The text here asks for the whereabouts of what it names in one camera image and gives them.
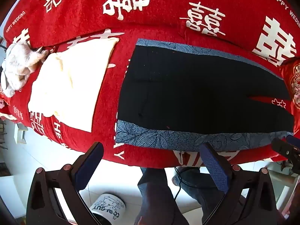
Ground cream folded cloth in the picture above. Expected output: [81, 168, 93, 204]
[28, 37, 119, 133]

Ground person's left leg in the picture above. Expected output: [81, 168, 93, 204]
[137, 167, 189, 225]

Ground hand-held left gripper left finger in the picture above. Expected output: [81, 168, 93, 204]
[26, 142, 105, 225]

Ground white fluffy towel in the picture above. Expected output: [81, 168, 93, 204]
[1, 40, 48, 98]

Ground black cable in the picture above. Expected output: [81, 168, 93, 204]
[173, 166, 183, 201]

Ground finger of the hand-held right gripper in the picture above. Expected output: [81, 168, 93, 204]
[271, 135, 300, 167]

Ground white stool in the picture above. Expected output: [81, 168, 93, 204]
[267, 162, 300, 208]

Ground red embroidered pillow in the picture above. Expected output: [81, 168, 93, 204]
[279, 58, 300, 134]

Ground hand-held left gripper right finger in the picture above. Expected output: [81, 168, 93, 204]
[199, 142, 285, 225]

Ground person's leg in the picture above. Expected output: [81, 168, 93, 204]
[137, 167, 189, 225]
[177, 166, 227, 216]

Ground black pants with blue trim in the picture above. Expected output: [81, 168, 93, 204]
[115, 39, 296, 152]

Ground person's right leg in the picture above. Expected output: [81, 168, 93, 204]
[177, 166, 227, 216]

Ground red printed blanket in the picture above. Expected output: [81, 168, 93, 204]
[0, 0, 300, 169]

